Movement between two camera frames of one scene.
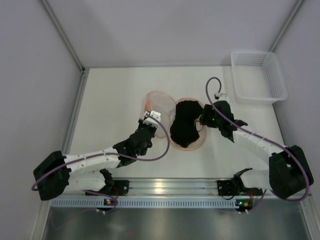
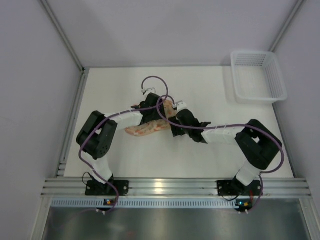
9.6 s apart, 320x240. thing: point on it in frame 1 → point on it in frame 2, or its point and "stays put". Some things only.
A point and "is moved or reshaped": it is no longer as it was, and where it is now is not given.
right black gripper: [204, 118] → [180, 123]
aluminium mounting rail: [177, 186] stays put
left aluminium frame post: [64, 36] stays put
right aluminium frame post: [292, 15] stays put
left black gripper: [149, 124] → [155, 110]
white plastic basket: [257, 76] stays put
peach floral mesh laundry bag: [165, 104] is moved or reshaped
